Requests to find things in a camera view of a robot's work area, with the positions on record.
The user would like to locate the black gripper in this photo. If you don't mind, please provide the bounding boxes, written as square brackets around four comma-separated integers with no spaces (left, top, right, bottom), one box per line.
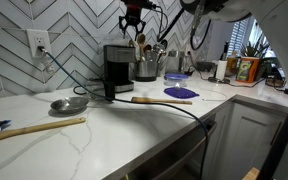
[118,3,148,35]

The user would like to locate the black steel coffee machine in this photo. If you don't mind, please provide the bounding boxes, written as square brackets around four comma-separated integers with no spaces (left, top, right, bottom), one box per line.
[102,44,136,94]

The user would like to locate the wooden spoon in holder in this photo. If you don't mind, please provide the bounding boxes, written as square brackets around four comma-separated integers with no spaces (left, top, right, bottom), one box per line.
[136,33,147,63]

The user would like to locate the metal spoon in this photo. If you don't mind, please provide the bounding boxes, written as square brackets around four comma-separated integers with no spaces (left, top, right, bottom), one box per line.
[152,43,163,57]

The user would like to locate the black ladle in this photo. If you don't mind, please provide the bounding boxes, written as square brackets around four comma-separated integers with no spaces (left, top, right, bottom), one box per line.
[159,38,169,52]

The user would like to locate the steel utensil holder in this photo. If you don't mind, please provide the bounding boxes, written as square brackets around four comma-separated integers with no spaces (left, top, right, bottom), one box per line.
[134,59,160,82]

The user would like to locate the glass electric kettle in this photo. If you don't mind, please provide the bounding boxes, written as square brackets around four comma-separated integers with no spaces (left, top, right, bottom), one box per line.
[165,49,186,74]

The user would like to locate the blue lidded plastic container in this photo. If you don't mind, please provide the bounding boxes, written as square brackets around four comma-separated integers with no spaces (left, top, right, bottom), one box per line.
[163,72,190,88]

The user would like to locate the black power adapter block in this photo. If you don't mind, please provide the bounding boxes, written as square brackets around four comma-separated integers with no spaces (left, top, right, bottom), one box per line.
[103,80,116,100]

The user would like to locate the wooden spatula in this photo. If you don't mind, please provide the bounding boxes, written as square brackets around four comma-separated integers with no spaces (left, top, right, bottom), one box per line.
[130,96,193,106]

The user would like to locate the purple plastic plate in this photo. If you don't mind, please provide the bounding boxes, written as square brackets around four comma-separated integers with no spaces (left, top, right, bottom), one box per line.
[163,86,200,100]

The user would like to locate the clear plug charger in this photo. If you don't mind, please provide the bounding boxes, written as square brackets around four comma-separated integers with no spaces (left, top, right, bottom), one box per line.
[38,49,56,75]

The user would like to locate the white paper towel roll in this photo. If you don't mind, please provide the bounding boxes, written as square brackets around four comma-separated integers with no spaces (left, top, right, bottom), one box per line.
[215,59,228,80]

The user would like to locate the black round stand base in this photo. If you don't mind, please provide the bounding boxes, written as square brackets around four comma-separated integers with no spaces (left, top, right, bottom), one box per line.
[207,76,231,84]

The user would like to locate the white window blinds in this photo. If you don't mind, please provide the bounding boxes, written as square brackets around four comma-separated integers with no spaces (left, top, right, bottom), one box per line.
[227,18,252,56]

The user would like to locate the brown jar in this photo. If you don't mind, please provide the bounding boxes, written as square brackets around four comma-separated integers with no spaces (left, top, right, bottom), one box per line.
[226,54,240,77]

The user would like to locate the orange drink mix canister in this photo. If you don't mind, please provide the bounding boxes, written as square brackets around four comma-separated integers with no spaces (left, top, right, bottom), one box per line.
[235,56,262,84]

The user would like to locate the green potted plant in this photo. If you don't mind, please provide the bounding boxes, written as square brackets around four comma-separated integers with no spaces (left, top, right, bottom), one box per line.
[241,33,272,58]

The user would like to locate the steel dishwasher front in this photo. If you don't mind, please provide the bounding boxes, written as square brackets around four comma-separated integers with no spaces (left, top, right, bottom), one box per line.
[102,113,218,180]

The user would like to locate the long wooden spoon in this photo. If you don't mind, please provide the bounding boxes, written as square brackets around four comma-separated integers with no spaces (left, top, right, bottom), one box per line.
[0,116,87,146]

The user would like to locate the grey cabinet door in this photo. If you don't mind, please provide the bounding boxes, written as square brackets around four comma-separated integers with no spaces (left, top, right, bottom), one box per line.
[221,101,285,180]

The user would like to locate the wooden block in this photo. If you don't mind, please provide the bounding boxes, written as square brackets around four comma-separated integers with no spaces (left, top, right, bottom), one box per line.
[241,167,261,180]

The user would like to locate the thin black camera cable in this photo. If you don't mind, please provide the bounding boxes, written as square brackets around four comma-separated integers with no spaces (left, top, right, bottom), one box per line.
[150,4,170,35]

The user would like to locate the black corrugated cable conduit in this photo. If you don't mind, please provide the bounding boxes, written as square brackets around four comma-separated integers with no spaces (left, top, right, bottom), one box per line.
[156,0,288,180]

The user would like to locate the dark power cable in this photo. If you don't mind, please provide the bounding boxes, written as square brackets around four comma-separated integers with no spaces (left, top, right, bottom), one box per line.
[37,46,209,180]

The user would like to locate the white wall outlet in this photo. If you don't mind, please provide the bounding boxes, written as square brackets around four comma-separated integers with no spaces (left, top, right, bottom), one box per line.
[25,28,52,58]

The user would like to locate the thin white cable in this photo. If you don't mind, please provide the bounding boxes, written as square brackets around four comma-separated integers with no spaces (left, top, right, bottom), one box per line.
[197,85,229,102]

